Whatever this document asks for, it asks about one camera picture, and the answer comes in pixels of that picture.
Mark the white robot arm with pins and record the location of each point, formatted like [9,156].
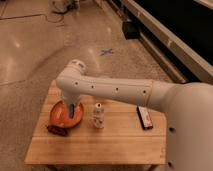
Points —
[188,109]

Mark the orange ceramic bowl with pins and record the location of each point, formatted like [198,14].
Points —
[59,115]

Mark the small white patterned bottle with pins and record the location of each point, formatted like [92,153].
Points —
[98,116]

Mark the wooden table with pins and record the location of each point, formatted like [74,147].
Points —
[122,140]

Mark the black box on floor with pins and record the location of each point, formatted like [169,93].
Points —
[130,31]

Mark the dark red snack bar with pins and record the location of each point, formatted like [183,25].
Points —
[57,130]

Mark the white machine base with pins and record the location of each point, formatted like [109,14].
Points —
[61,6]

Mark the long metal rail frame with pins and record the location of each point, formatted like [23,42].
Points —
[193,61]

